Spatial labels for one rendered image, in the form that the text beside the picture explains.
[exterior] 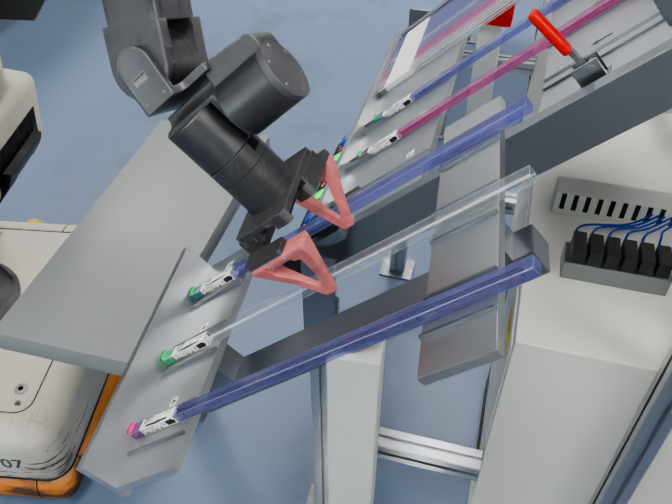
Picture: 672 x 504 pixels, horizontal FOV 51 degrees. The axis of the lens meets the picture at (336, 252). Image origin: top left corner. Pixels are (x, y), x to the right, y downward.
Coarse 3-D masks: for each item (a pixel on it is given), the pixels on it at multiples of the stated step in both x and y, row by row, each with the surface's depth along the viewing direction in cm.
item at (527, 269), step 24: (528, 264) 50; (456, 288) 54; (480, 288) 52; (504, 288) 52; (408, 312) 57; (432, 312) 55; (360, 336) 59; (384, 336) 58; (288, 360) 65; (312, 360) 62; (240, 384) 68; (264, 384) 66; (192, 408) 72
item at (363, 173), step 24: (456, 48) 119; (432, 72) 119; (384, 96) 130; (432, 96) 111; (384, 120) 119; (408, 120) 111; (432, 120) 103; (360, 144) 120; (408, 144) 104; (432, 144) 98; (360, 168) 111; (384, 168) 104
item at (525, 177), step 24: (528, 168) 58; (480, 192) 61; (504, 192) 59; (432, 216) 64; (456, 216) 62; (384, 240) 67; (408, 240) 65; (336, 264) 71; (360, 264) 68; (264, 312) 76; (216, 336) 80; (168, 360) 85
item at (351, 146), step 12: (396, 36) 146; (384, 60) 139; (384, 72) 136; (372, 84) 132; (372, 96) 129; (372, 108) 128; (360, 120) 123; (360, 132) 122; (348, 144) 118; (348, 156) 116; (324, 192) 109; (324, 204) 107; (312, 216) 105
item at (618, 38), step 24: (576, 0) 96; (600, 0) 90; (624, 0) 85; (648, 0) 81; (552, 24) 96; (600, 24) 85; (624, 24) 81; (648, 24) 77; (552, 48) 91; (576, 48) 86; (600, 48) 81; (624, 48) 77; (648, 48) 73; (552, 72) 86; (552, 96) 81
